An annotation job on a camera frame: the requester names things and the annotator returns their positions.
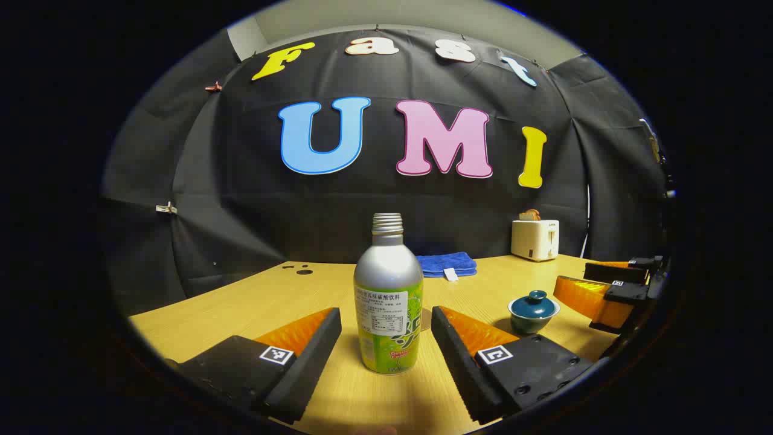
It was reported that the blue folded towel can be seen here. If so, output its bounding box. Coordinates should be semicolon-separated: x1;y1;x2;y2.
415;251;478;279

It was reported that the silver and green water bottle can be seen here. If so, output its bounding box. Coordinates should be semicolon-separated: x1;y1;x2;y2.
354;213;424;375

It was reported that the dark teal teacup lid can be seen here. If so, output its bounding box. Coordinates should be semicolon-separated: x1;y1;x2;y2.
512;290;556;319

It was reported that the cream white toaster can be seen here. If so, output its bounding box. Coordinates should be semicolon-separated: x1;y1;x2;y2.
511;219;560;262

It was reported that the teal and white teacup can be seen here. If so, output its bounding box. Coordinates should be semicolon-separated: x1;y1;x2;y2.
508;296;561;335

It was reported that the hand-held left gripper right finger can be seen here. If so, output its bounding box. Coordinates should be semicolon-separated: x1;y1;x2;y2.
431;306;595;425

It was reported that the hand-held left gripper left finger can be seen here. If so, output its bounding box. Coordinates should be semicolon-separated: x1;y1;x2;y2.
172;307;342;425

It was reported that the black backdrop cloth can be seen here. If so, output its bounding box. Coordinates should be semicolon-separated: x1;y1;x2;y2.
100;24;671;315

